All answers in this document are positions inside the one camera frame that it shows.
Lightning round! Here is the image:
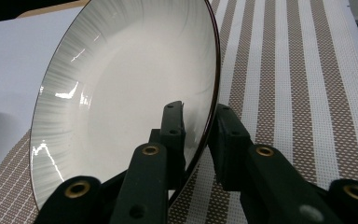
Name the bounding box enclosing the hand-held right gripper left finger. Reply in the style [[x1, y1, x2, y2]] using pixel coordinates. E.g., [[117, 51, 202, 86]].
[[148, 100, 188, 191]]

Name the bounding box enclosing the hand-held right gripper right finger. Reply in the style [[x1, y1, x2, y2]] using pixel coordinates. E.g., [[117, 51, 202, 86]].
[[207, 104, 256, 192]]

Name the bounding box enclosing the white plate with dark rim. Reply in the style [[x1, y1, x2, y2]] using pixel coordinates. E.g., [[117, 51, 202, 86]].
[[28, 0, 222, 211]]

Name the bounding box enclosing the brown and white striped placemat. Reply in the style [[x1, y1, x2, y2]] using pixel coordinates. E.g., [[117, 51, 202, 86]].
[[0, 0, 358, 224]]

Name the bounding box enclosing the white board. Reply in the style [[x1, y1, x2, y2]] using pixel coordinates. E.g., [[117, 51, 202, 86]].
[[0, 5, 85, 189]]

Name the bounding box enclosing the wooden table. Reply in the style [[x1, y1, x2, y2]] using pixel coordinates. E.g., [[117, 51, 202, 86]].
[[18, 0, 91, 19]]

